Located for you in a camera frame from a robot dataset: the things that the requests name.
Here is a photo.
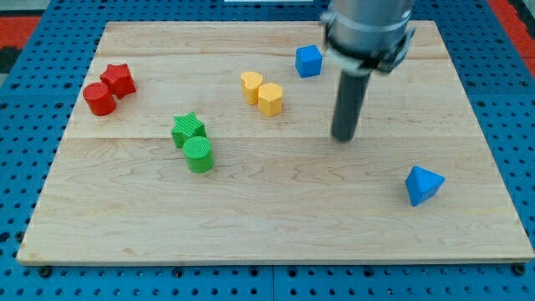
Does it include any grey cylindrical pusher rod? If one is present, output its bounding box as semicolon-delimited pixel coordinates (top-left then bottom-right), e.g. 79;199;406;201
331;71;369;142

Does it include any yellow heart block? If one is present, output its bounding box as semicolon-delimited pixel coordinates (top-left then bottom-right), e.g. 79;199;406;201
240;71;263;105

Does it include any blue cube block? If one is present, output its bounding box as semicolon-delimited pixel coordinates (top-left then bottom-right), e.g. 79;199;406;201
295;45;323;78

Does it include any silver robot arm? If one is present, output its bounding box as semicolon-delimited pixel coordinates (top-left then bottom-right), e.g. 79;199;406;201
320;0;415;76

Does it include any light wooden board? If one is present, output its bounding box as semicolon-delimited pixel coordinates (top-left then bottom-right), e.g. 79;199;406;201
18;21;534;266

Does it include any yellow hexagon block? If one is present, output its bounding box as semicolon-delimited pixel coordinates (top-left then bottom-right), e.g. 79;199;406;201
258;83;283;116

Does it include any red cylinder block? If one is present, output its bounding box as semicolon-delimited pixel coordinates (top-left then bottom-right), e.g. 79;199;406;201
82;82;116;116

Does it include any blue triangle block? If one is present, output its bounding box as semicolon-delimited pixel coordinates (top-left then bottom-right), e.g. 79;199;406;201
405;166;446;207

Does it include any green star block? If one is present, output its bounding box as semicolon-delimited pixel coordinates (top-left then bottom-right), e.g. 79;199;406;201
171;112;206;148

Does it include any green cylinder block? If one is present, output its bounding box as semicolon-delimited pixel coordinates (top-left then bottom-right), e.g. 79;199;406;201
183;136;214;173

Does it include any red star block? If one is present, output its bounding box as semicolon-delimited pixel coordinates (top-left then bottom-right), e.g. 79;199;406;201
99;64;136;99

